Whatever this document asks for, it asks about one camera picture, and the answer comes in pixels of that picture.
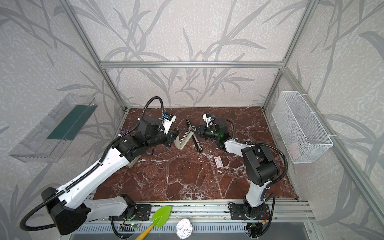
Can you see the white red staple box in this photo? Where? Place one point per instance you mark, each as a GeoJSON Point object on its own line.
{"type": "Point", "coordinates": [218, 162]}

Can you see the clear plastic wall tray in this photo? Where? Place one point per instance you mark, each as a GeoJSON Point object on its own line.
{"type": "Point", "coordinates": [47, 142]}

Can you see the beige stapler black cap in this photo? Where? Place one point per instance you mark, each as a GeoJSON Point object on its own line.
{"type": "Point", "coordinates": [181, 143]}

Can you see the crumpled white paper cup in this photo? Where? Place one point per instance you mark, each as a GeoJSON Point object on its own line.
{"type": "Point", "coordinates": [184, 229]}

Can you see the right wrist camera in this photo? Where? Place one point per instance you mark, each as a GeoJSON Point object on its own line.
{"type": "Point", "coordinates": [209, 119]}

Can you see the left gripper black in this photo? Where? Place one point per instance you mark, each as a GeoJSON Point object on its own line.
{"type": "Point", "coordinates": [173, 136]}

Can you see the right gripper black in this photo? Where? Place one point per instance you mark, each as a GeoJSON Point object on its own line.
{"type": "Point", "coordinates": [199, 131]}

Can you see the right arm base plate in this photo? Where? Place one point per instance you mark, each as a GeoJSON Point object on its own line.
{"type": "Point", "coordinates": [240, 211]}

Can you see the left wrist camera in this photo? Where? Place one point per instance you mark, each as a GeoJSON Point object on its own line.
{"type": "Point", "coordinates": [167, 120]}

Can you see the white wire mesh basket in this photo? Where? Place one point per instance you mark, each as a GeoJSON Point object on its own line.
{"type": "Point", "coordinates": [303, 135]}

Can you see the grey rectangular block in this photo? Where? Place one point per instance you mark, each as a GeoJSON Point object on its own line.
{"type": "Point", "coordinates": [133, 162]}

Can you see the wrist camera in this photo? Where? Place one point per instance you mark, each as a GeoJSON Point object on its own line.
{"type": "Point", "coordinates": [167, 120]}
{"type": "Point", "coordinates": [209, 119]}

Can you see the aluminium front rail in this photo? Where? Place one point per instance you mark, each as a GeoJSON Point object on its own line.
{"type": "Point", "coordinates": [217, 211]}

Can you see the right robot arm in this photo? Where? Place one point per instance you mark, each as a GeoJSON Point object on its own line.
{"type": "Point", "coordinates": [265, 164]}

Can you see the purple pink toy rake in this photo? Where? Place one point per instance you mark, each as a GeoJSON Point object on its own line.
{"type": "Point", "coordinates": [123, 131]}

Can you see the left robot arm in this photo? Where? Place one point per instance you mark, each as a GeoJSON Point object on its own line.
{"type": "Point", "coordinates": [67, 204]}

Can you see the green plastic toy shovel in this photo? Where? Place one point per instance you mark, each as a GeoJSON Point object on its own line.
{"type": "Point", "coordinates": [160, 217]}

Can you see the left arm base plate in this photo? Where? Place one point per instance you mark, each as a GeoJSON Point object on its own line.
{"type": "Point", "coordinates": [136, 213]}

